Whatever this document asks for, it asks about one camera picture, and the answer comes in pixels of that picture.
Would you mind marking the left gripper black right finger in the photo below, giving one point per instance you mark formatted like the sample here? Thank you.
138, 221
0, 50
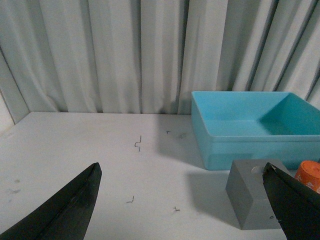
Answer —
295, 206

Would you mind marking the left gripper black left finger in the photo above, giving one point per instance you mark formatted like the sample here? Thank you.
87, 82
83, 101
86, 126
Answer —
64, 216

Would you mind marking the orange cylinder part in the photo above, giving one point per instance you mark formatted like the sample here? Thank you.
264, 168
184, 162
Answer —
308, 173

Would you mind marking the gray block with round hole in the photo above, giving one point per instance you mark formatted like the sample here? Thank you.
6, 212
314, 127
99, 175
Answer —
247, 194

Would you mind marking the blue plastic box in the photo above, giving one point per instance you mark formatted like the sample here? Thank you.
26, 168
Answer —
249, 125

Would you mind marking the white curtain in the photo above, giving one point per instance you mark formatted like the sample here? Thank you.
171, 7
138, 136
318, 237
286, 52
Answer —
148, 56

